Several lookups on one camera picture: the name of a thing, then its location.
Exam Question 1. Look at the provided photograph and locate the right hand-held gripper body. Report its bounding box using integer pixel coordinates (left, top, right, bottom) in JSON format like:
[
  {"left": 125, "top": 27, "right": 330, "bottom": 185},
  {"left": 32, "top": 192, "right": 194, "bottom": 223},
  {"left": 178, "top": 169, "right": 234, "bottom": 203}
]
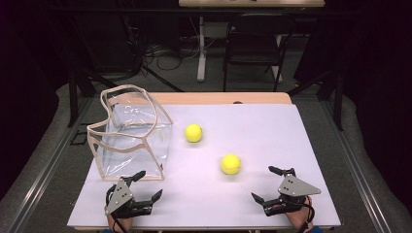
[{"left": 263, "top": 174, "right": 323, "bottom": 217}]

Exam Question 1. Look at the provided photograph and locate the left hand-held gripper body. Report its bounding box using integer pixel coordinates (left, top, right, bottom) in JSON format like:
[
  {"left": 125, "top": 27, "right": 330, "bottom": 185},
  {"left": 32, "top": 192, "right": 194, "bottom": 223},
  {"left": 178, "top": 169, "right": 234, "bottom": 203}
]
[{"left": 104, "top": 179, "right": 154, "bottom": 219}]

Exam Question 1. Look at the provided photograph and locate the yellow tennis ball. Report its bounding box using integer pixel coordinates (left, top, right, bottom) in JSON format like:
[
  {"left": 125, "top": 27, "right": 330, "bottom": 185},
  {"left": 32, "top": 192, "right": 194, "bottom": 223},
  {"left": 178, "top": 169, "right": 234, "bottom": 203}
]
[
  {"left": 184, "top": 123, "right": 204, "bottom": 144},
  {"left": 221, "top": 153, "right": 242, "bottom": 176}
]

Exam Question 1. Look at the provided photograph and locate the clear bag with beige trim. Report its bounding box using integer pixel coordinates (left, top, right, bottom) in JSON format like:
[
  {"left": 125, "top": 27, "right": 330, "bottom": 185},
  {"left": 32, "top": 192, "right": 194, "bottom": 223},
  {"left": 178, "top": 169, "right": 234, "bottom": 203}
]
[{"left": 86, "top": 83, "right": 174, "bottom": 182}]

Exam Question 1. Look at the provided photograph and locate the person's left hand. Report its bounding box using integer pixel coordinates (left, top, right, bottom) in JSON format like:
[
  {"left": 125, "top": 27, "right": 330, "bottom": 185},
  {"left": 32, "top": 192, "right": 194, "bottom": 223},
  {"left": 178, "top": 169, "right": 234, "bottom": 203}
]
[{"left": 106, "top": 213, "right": 134, "bottom": 231}]

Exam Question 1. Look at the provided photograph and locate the person's right hand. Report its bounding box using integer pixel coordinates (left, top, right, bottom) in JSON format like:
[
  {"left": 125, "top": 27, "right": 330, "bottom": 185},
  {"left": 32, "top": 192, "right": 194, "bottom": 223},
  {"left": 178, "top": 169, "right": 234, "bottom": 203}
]
[{"left": 285, "top": 195, "right": 315, "bottom": 231}]

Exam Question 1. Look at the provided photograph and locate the white table mat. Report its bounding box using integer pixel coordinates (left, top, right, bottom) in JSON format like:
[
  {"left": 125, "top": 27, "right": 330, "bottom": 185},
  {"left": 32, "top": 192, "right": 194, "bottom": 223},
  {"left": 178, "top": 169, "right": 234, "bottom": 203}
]
[{"left": 66, "top": 103, "right": 342, "bottom": 228}]

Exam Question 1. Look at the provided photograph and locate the black metal stand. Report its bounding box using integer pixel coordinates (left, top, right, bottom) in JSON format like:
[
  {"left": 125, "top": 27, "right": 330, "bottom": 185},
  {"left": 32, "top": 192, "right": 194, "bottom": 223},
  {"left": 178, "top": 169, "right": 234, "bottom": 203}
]
[
  {"left": 66, "top": 69, "right": 98, "bottom": 128},
  {"left": 287, "top": 69, "right": 345, "bottom": 132}
]

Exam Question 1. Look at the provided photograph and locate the light wooden table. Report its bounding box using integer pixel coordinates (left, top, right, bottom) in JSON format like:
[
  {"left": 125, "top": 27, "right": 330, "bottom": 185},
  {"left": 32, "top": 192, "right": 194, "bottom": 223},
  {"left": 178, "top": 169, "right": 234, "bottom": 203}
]
[{"left": 73, "top": 91, "right": 334, "bottom": 232}]

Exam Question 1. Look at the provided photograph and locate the black folding chair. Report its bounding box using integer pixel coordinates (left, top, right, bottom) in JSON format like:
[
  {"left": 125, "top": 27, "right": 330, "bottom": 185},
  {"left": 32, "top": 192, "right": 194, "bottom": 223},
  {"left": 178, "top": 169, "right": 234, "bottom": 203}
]
[{"left": 223, "top": 13, "right": 296, "bottom": 93}]

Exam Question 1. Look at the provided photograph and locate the background desk with white legs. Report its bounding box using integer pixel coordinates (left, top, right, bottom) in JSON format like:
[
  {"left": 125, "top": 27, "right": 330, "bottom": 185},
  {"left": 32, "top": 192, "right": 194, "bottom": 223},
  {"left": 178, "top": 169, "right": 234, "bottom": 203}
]
[{"left": 178, "top": 0, "right": 326, "bottom": 83}]

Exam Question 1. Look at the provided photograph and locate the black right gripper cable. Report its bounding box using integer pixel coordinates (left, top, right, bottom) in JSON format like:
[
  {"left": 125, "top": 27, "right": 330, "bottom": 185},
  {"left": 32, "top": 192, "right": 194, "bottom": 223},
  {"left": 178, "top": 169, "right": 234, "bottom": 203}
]
[{"left": 299, "top": 197, "right": 316, "bottom": 233}]

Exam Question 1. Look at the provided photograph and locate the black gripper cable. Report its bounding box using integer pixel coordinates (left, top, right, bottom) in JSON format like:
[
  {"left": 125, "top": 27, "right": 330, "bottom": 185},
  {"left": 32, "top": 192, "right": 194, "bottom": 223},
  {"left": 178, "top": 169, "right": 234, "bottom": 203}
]
[
  {"left": 299, "top": 197, "right": 316, "bottom": 233},
  {"left": 111, "top": 215, "right": 129, "bottom": 233}
]

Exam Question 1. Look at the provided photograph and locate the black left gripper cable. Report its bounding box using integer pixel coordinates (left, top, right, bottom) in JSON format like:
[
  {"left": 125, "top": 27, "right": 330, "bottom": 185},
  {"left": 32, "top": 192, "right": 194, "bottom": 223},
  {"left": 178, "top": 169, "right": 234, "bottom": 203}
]
[{"left": 111, "top": 215, "right": 129, "bottom": 233}]

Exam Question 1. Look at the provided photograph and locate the grey metal floor rail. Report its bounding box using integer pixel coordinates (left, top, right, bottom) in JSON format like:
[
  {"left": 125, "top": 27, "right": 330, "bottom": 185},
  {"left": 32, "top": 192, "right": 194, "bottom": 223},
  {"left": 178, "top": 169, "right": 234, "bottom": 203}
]
[
  {"left": 13, "top": 96, "right": 95, "bottom": 233},
  {"left": 319, "top": 96, "right": 394, "bottom": 233}
]

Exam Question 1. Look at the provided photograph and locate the small black floor frame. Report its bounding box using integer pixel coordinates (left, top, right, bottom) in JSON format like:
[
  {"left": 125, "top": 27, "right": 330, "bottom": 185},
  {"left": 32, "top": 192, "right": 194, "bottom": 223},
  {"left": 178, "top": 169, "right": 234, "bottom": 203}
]
[{"left": 70, "top": 129, "right": 88, "bottom": 146}]

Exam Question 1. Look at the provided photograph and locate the bundle of floor cables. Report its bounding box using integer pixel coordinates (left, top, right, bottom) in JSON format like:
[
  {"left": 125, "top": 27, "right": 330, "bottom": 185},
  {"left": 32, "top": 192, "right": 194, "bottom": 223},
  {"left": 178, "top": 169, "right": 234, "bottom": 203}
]
[{"left": 122, "top": 16, "right": 202, "bottom": 72}]

